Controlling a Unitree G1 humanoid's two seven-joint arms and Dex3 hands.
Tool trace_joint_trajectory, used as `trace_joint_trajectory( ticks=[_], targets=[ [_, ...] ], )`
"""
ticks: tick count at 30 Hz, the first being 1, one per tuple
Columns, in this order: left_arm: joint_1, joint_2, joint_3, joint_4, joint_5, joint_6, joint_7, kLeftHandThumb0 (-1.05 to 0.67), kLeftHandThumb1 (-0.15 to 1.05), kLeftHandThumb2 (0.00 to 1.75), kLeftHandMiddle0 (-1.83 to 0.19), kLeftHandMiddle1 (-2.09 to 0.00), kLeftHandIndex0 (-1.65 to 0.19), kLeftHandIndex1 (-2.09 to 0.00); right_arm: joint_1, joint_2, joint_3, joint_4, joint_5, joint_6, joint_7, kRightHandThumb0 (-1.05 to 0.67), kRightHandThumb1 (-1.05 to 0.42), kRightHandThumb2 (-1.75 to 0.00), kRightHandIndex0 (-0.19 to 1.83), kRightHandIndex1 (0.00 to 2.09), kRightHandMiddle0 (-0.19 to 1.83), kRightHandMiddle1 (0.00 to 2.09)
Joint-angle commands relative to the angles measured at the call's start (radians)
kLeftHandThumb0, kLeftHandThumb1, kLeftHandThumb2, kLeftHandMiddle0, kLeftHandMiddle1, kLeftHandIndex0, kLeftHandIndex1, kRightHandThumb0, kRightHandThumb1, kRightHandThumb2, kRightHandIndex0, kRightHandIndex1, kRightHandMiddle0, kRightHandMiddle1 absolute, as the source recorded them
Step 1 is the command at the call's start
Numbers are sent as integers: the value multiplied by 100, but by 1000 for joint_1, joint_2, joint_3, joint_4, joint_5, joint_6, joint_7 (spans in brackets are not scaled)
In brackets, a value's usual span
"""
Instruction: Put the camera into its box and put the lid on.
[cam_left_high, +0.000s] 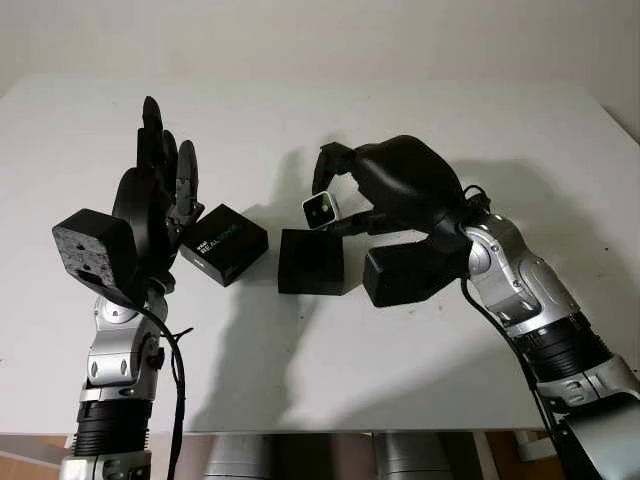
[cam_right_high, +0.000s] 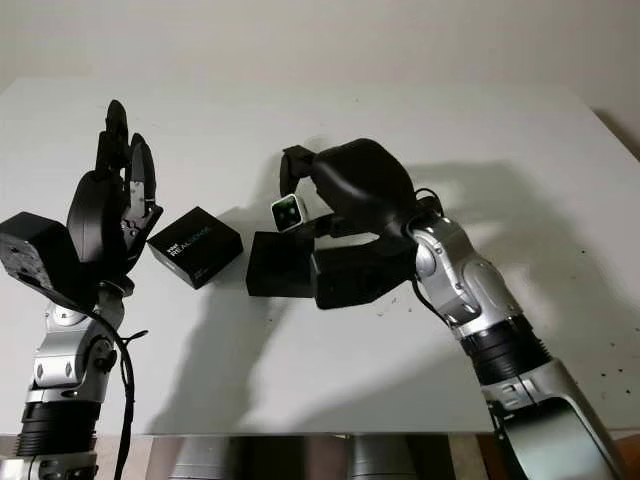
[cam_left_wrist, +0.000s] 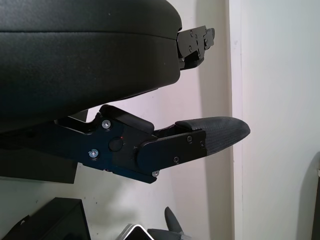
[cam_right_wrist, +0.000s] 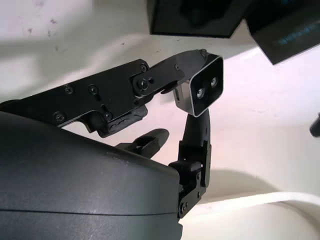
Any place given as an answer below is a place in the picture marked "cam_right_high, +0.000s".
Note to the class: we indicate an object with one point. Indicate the small silver camera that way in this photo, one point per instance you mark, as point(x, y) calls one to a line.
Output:
point(289, 214)

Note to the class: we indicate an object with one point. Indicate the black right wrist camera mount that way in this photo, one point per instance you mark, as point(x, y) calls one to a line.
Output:
point(355, 277)

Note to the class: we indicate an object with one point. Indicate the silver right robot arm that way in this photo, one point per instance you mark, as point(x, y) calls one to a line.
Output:
point(495, 320)

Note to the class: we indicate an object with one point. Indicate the black RealSense box lid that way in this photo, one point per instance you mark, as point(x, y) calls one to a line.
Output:
point(195, 247)

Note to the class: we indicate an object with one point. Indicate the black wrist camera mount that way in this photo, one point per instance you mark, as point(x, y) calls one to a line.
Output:
point(355, 277)
point(35, 255)

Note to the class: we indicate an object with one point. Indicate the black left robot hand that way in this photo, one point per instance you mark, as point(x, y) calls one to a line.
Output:
point(97, 220)

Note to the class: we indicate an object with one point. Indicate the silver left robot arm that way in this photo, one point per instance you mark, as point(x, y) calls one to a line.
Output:
point(65, 370)

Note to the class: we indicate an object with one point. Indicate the black box with foam insert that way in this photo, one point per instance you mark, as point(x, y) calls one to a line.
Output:
point(280, 270)

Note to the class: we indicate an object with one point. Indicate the grey robot leg cylinder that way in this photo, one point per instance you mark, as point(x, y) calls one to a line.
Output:
point(200, 460)
point(380, 460)

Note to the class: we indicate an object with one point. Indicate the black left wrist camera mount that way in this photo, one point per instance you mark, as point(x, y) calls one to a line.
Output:
point(35, 255)

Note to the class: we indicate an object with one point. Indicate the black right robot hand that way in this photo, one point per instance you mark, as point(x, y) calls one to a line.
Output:
point(365, 185)

